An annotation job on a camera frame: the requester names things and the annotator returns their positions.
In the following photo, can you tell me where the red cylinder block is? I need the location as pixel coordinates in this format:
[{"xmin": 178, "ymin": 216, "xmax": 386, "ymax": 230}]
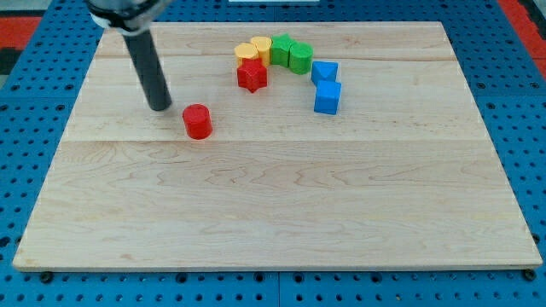
[{"xmin": 182, "ymin": 104, "xmax": 213, "ymax": 140}]

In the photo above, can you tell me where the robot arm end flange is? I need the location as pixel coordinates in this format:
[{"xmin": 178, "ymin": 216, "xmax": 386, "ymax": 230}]
[{"xmin": 84, "ymin": 0, "xmax": 173, "ymax": 37}]

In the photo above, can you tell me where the red star block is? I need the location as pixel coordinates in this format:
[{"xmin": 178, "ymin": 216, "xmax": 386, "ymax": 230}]
[{"xmin": 237, "ymin": 58, "xmax": 268, "ymax": 93}]

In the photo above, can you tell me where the green star block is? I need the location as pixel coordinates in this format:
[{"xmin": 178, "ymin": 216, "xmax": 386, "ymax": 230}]
[{"xmin": 270, "ymin": 33, "xmax": 295, "ymax": 67}]

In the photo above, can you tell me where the blue cube block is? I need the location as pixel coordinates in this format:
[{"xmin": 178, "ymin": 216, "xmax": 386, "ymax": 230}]
[{"xmin": 314, "ymin": 80, "xmax": 342, "ymax": 115}]

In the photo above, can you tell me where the blue triangle block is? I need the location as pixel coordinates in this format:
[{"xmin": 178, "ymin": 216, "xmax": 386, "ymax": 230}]
[{"xmin": 311, "ymin": 61, "xmax": 339, "ymax": 85}]

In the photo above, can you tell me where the green cylinder block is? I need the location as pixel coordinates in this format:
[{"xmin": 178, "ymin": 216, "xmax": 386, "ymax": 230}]
[{"xmin": 288, "ymin": 42, "xmax": 314, "ymax": 75}]

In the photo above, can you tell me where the yellow heart block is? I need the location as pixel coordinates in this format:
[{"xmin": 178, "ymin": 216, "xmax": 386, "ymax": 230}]
[{"xmin": 234, "ymin": 43, "xmax": 259, "ymax": 67}]

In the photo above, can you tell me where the yellow cylinder block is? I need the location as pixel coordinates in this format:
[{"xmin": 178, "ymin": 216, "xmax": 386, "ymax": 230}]
[{"xmin": 250, "ymin": 36, "xmax": 272, "ymax": 67}]

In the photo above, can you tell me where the wooden board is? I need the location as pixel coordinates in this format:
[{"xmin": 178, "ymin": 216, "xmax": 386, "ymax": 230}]
[{"xmin": 13, "ymin": 21, "xmax": 543, "ymax": 272}]

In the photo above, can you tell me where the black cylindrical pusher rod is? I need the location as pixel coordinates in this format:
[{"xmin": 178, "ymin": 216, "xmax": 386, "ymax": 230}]
[{"xmin": 124, "ymin": 30, "xmax": 171, "ymax": 112}]

